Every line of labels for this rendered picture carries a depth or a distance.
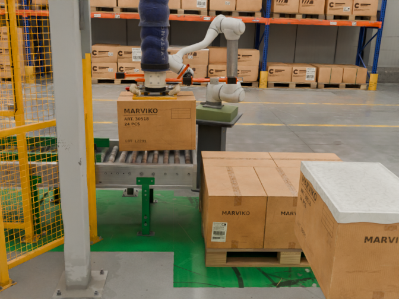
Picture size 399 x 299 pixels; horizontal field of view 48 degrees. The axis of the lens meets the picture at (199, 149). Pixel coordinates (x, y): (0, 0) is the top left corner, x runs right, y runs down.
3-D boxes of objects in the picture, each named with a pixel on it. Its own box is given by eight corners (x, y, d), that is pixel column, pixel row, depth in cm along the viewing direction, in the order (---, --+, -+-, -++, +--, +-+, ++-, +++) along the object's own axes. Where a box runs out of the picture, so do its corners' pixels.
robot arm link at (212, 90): (212, 98, 445) (214, 76, 438) (227, 101, 434) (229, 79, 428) (202, 99, 432) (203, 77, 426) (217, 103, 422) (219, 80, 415)
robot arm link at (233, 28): (228, 98, 434) (247, 102, 422) (218, 102, 423) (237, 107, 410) (228, 16, 403) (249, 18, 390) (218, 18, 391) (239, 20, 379)
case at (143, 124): (119, 151, 352) (116, 100, 340) (123, 137, 390) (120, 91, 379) (195, 149, 357) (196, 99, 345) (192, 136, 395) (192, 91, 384)
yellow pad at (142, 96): (132, 99, 345) (132, 93, 343) (133, 97, 354) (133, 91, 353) (177, 99, 347) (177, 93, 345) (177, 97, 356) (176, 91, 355)
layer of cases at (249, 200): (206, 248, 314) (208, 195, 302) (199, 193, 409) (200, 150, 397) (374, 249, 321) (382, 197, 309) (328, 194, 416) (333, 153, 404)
